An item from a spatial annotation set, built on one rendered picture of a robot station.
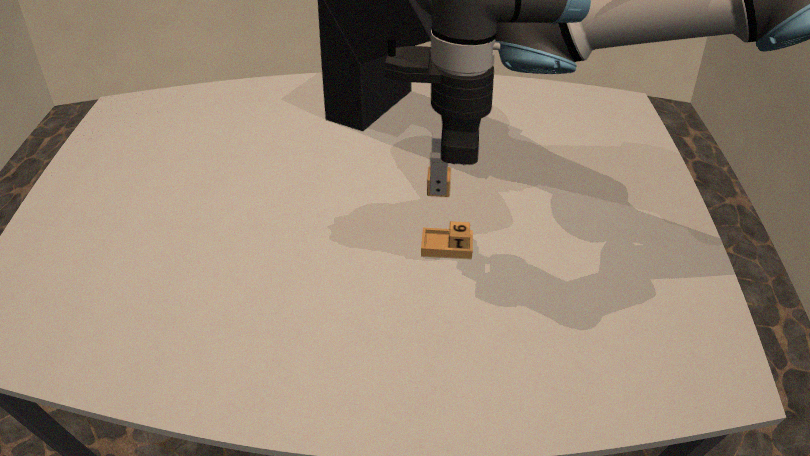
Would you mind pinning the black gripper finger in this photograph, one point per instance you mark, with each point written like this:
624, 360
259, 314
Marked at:
436, 142
438, 175

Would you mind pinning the orange rectangular tray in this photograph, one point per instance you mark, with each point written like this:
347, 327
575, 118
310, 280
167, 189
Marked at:
435, 244

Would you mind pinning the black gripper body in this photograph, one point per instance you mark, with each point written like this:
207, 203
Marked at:
461, 88

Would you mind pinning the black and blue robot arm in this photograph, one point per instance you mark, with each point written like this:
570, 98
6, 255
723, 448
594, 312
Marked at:
531, 43

